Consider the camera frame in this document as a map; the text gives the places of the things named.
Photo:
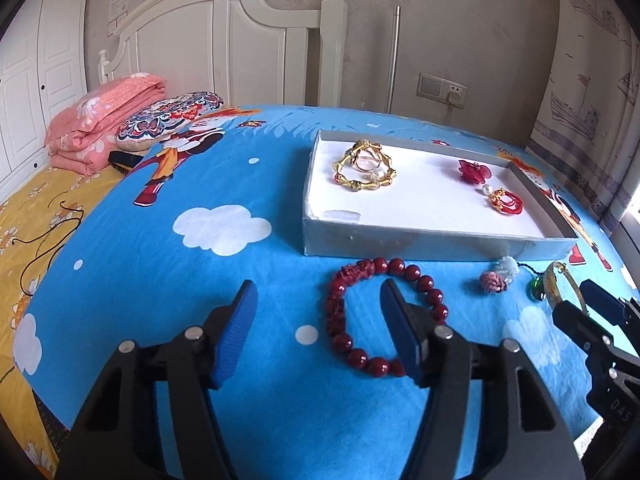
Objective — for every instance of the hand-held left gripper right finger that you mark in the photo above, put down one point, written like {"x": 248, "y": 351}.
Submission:
{"x": 407, "y": 340}

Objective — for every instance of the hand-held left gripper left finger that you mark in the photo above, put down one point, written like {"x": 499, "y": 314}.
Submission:
{"x": 232, "y": 345}

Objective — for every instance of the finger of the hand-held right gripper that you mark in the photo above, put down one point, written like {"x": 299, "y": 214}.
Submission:
{"x": 582, "y": 327}
{"x": 607, "y": 305}

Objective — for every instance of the plain gold bangle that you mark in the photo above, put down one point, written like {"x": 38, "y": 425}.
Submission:
{"x": 552, "y": 285}

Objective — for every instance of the grey shallow cardboard box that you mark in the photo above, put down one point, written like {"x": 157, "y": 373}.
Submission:
{"x": 425, "y": 205}

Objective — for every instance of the red hoop earring with pearl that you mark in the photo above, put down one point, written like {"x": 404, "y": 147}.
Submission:
{"x": 507, "y": 202}

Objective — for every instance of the gold bamboo bangle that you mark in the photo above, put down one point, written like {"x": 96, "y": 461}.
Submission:
{"x": 350, "y": 182}

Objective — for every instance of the red flower hair clip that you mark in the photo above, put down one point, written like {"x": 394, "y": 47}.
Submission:
{"x": 474, "y": 171}

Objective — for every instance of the blue cartoon printed blanket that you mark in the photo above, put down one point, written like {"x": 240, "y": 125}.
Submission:
{"x": 175, "y": 280}

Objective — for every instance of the pink knot jade charm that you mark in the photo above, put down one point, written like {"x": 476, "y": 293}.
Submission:
{"x": 492, "y": 280}

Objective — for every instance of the ship printed curtain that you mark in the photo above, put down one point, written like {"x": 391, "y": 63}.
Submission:
{"x": 590, "y": 85}

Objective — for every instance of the yellow flower bed sheet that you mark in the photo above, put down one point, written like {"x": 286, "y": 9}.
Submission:
{"x": 30, "y": 220}

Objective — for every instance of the patterned round pillow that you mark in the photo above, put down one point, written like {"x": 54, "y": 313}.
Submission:
{"x": 160, "y": 117}

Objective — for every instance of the pink folded quilt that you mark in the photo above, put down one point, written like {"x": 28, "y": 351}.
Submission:
{"x": 100, "y": 120}

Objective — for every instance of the metal pole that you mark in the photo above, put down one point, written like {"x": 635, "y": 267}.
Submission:
{"x": 393, "y": 60}

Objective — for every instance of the white wooden headboard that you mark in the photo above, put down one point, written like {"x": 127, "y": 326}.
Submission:
{"x": 250, "y": 45}

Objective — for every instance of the white wardrobe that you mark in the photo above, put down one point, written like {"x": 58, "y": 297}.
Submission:
{"x": 35, "y": 60}

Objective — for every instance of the beige wall socket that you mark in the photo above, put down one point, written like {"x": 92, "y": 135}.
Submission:
{"x": 447, "y": 87}

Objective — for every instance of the beige wall switch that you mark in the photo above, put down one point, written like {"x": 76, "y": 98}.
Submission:
{"x": 430, "y": 85}

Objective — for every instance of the white paper wall notice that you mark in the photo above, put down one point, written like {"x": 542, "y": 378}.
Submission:
{"x": 119, "y": 10}

